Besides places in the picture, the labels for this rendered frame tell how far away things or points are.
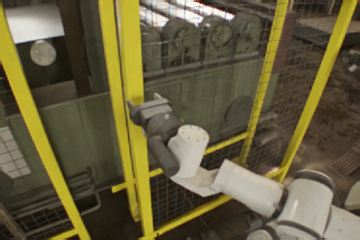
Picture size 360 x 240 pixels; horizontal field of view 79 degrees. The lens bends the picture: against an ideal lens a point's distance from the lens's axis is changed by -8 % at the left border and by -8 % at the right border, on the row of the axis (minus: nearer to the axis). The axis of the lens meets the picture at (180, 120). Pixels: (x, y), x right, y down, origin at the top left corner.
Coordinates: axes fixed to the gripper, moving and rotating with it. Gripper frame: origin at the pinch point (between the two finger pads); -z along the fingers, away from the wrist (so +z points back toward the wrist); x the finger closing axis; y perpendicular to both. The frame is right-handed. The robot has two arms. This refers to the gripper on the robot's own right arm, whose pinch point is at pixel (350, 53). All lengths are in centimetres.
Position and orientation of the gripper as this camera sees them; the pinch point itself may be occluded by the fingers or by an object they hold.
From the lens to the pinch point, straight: 148.6
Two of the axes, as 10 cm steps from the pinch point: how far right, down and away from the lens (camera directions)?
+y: 0.4, -8.0, -6.0
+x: 8.7, -2.6, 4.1
